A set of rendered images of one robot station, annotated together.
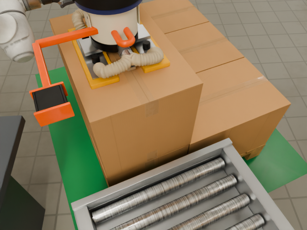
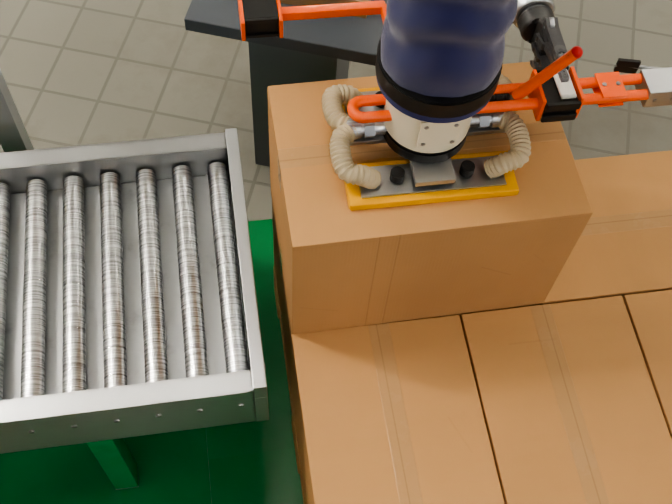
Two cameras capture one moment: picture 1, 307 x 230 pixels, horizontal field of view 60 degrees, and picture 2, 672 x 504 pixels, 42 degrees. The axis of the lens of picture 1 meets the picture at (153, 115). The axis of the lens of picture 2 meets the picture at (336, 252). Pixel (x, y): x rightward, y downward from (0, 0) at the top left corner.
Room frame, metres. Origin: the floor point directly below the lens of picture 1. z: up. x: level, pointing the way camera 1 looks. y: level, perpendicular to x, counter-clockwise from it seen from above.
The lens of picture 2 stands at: (0.88, -0.98, 2.39)
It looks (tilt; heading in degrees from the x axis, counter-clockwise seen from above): 60 degrees down; 101
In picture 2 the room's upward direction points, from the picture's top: 5 degrees clockwise
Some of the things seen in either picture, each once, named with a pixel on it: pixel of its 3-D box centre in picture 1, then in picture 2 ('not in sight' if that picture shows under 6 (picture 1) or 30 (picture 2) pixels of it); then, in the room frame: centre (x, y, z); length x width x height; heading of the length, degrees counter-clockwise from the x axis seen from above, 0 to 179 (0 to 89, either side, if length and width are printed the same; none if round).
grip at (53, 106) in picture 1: (52, 103); (260, 15); (0.43, 0.26, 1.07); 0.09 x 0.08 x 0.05; 114
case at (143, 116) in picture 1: (122, 83); (413, 200); (0.82, 0.14, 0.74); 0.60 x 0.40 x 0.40; 25
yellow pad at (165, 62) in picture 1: (139, 37); (431, 175); (0.85, 0.05, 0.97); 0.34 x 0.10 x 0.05; 24
